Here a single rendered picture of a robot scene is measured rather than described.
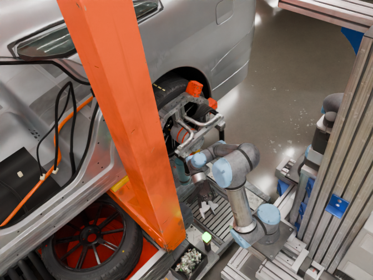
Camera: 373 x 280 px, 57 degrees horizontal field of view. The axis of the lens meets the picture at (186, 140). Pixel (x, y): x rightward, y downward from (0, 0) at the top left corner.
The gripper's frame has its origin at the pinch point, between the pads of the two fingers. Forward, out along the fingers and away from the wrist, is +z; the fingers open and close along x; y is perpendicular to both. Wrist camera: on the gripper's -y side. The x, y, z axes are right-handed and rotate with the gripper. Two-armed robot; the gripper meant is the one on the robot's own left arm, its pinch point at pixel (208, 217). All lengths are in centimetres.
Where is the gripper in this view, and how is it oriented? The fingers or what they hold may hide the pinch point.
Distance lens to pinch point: 194.5
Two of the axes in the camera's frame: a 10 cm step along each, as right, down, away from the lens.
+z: 3.2, 9.2, -2.5
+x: 4.5, 0.8, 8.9
